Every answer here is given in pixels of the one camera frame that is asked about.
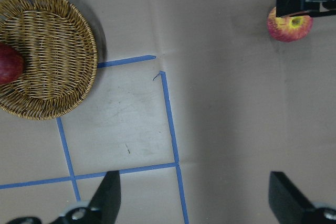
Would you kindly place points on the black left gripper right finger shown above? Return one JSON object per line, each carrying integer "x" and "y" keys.
{"x": 290, "y": 205}

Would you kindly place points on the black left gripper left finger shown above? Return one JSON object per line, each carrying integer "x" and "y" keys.
{"x": 102, "y": 208}

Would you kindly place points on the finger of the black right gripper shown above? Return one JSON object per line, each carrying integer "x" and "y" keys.
{"x": 312, "y": 8}

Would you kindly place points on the yellow-red apple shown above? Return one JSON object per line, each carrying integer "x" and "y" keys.
{"x": 288, "y": 29}

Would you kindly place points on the round wicker basket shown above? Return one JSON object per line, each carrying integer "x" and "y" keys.
{"x": 60, "y": 54}

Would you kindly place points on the dark red apple in basket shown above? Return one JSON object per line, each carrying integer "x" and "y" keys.
{"x": 12, "y": 64}

